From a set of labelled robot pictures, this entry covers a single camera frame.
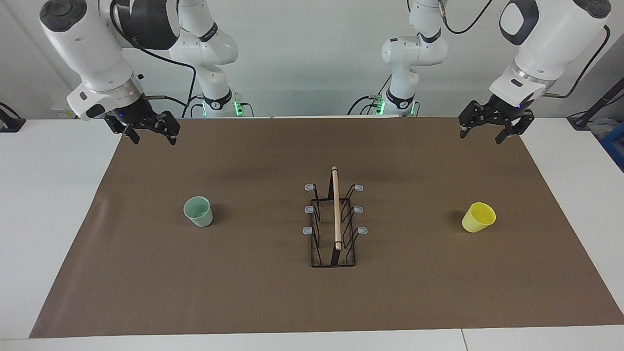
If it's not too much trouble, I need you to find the black pole stand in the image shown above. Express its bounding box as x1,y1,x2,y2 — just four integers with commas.
567,76,624,130

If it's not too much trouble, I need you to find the black base cable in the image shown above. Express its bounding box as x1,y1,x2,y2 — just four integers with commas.
347,95,386,116
181,95,205,118

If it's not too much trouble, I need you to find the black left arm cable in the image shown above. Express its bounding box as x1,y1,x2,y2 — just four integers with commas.
544,23,611,99

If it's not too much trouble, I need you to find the blue box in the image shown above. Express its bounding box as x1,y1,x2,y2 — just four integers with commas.
600,122,624,172

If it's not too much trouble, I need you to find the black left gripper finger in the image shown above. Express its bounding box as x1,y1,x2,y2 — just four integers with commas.
458,100,493,140
495,111,535,145

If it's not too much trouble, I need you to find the black wire cup rack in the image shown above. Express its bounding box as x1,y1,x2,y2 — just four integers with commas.
303,166,369,268

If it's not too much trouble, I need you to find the yellow plastic cup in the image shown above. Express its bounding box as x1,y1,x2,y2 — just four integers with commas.
462,202,497,233

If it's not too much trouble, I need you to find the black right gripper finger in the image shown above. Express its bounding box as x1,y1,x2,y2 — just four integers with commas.
146,111,180,146
110,124,141,145

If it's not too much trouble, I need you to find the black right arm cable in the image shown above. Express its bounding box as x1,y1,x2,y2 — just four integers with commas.
110,0,197,118

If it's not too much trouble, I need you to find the black table clamp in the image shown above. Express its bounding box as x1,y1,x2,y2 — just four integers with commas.
0,101,26,133

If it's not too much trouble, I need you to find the brown table mat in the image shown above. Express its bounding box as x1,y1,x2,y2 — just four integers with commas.
29,116,624,338

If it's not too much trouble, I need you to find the pale green plastic cup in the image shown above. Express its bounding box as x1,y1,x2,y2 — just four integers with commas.
183,196,214,228

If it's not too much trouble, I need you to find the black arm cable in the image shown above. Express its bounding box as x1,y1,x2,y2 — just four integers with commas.
544,23,611,99
110,0,197,118

